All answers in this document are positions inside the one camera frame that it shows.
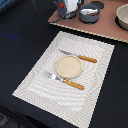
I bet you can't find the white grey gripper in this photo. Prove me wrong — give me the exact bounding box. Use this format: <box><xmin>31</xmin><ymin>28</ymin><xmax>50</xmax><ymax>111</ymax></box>
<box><xmin>64</xmin><ymin>0</ymin><xmax>84</xmax><ymax>13</ymax></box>

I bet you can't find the grey pot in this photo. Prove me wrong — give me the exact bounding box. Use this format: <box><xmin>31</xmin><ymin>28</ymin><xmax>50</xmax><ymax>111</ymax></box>
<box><xmin>53</xmin><ymin>0</ymin><xmax>80</xmax><ymax>20</ymax></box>
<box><xmin>79</xmin><ymin>4</ymin><xmax>100</xmax><ymax>23</ymax></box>

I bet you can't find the grey pot on stove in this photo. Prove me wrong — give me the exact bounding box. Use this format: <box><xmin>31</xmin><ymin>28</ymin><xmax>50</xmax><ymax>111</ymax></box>
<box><xmin>79</xmin><ymin>4</ymin><xmax>100</xmax><ymax>23</ymax></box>

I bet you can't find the black stove burner back-right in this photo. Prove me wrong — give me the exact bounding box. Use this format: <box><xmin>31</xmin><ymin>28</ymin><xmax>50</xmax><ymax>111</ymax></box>
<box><xmin>90</xmin><ymin>1</ymin><xmax>104</xmax><ymax>9</ymax></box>

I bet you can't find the brown toy stove board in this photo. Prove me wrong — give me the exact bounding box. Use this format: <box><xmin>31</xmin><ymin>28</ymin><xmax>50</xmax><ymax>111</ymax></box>
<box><xmin>48</xmin><ymin>0</ymin><xmax>128</xmax><ymax>44</ymax></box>

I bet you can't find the beige bowl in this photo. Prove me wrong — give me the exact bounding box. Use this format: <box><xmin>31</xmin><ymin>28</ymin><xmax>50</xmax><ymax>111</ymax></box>
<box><xmin>116</xmin><ymin>4</ymin><xmax>128</xmax><ymax>31</ymax></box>

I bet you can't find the round wooden plate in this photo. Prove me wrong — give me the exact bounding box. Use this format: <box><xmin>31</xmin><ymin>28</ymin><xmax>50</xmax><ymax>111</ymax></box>
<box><xmin>55</xmin><ymin>55</ymin><xmax>83</xmax><ymax>79</ymax></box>

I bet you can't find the woven grey placemat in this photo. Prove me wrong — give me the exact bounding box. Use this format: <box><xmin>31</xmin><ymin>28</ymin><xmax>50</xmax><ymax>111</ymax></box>
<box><xmin>13</xmin><ymin>31</ymin><xmax>114</xmax><ymax>128</ymax></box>

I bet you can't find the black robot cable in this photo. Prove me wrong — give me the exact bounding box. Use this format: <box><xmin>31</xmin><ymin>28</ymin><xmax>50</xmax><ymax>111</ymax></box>
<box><xmin>31</xmin><ymin>0</ymin><xmax>73</xmax><ymax>24</ymax></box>

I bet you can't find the toy knife wooden handle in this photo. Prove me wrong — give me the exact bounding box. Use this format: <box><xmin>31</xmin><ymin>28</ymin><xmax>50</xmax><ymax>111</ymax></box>
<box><xmin>58</xmin><ymin>49</ymin><xmax>97</xmax><ymax>63</ymax></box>

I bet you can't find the toy fork wooden handle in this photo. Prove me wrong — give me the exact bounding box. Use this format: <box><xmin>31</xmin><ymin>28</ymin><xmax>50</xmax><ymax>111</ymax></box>
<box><xmin>43</xmin><ymin>71</ymin><xmax>84</xmax><ymax>90</ymax></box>

